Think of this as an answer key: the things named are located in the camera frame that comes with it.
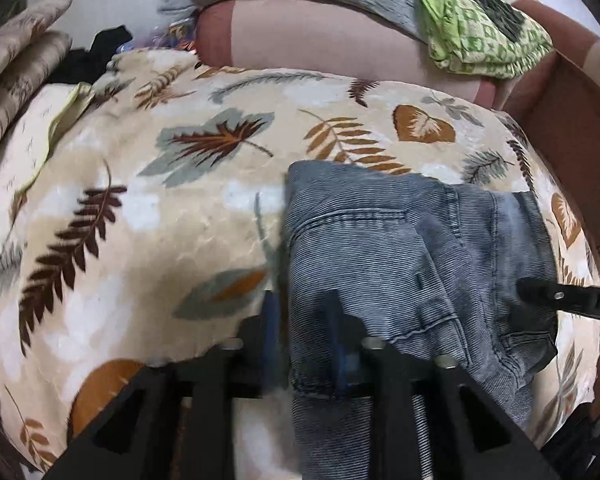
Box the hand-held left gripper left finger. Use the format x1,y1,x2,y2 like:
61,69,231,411
40,290,283,480

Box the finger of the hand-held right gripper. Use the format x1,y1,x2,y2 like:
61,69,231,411
516,277,600,335

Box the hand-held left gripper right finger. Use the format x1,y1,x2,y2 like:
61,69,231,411
325,290,563,480

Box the blue denim pants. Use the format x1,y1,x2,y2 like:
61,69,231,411
282,159,561,480

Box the leaf printed blanket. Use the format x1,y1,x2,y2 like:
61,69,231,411
0,50,600,476

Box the pink pillow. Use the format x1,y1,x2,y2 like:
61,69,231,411
192,0,511,111
510,0,600,67

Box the green patterned cloth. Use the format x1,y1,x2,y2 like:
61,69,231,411
392,0,554,81

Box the yellow green cloth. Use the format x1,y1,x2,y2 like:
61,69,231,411
19,82,95,196

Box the colourful printed cloth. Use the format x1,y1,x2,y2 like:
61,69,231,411
150,19,202,54

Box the black cloth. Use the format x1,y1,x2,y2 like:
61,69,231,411
47,25,134,86

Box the striped beige cushion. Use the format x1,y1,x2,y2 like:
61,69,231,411
0,0,75,96
0,30,75,173

